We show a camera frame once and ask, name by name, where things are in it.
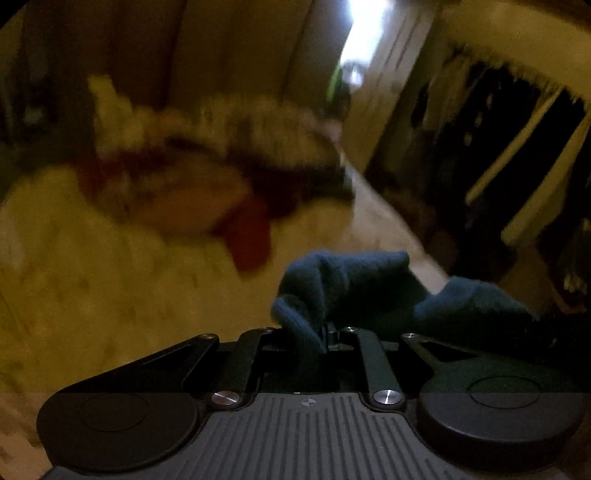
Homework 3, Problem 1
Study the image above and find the white panelled cabinet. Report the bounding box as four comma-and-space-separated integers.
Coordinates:
342, 1, 442, 172

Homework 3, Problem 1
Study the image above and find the red cloth on bed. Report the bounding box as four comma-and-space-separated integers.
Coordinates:
75, 148, 271, 274

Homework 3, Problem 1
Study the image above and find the blue cable-knit sweater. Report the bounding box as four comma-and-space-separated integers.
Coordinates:
271, 251, 542, 353

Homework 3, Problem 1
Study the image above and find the white slatted chair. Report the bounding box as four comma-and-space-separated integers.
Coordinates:
442, 1, 590, 246

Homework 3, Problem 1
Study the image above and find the cream floral bed quilt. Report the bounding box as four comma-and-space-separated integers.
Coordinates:
1, 168, 447, 479

